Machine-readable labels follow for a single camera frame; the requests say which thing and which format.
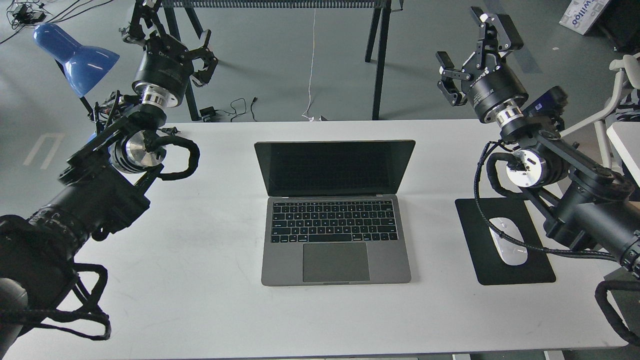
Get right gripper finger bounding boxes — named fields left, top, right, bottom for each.
left=436, top=51, right=473, bottom=107
left=470, top=6, right=524, bottom=63

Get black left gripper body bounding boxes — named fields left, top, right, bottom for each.
left=132, top=30, right=198, bottom=109

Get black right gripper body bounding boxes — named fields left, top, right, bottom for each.
left=462, top=39, right=529, bottom=124

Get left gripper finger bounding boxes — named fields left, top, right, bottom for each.
left=119, top=0, right=162, bottom=46
left=190, top=29, right=218, bottom=88

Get grey laptop computer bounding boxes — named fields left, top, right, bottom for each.
left=254, top=139, right=416, bottom=287

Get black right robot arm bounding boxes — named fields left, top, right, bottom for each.
left=436, top=6, right=639, bottom=278

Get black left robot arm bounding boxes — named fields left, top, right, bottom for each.
left=1, top=0, right=218, bottom=356

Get white cardboard box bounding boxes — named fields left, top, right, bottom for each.
left=558, top=0, right=611, bottom=35

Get blue desk lamp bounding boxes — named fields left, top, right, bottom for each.
left=33, top=22, right=121, bottom=121

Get white office chair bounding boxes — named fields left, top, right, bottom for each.
left=560, top=53, right=640, bottom=170

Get white computer mouse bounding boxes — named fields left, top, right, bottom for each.
left=489, top=218, right=528, bottom=266

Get black mouse pad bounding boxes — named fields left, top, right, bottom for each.
left=454, top=197, right=557, bottom=286

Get black power adapter with cable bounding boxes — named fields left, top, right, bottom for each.
left=199, top=96, right=258, bottom=123

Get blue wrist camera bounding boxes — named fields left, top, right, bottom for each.
left=522, top=85, right=569, bottom=132

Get black metal table frame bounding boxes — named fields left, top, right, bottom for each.
left=162, top=0, right=393, bottom=122

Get white hanging cable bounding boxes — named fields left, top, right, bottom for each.
left=301, top=9, right=328, bottom=122

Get black cables on floor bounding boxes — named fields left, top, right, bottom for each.
left=0, top=0, right=116, bottom=46

